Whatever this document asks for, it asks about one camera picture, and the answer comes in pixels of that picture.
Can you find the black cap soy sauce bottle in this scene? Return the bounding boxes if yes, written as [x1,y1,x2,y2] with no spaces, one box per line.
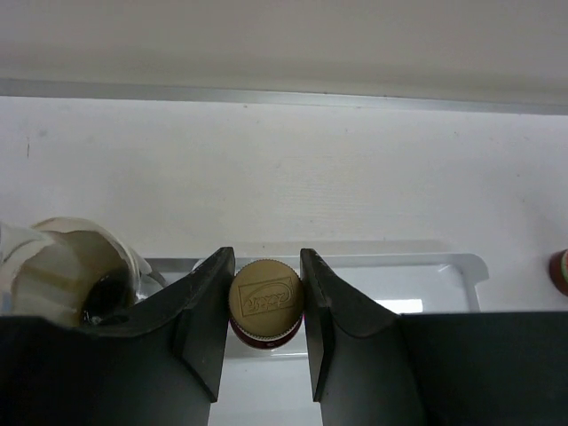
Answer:
[1,217,168,327]

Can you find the small gold cap oil bottle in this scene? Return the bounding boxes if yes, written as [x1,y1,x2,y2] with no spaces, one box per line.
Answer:
[228,259,304,350]

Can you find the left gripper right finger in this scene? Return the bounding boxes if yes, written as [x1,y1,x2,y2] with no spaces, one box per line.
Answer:
[300,248,567,425]

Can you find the yellow cap chili sauce bottle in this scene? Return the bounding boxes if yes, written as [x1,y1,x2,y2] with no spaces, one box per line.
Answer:
[548,249,568,296]

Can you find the white divided organizer tray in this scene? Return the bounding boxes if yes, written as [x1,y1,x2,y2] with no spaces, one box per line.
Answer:
[141,252,489,426]

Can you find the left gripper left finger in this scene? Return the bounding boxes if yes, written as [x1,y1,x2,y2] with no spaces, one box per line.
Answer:
[1,247,234,425]

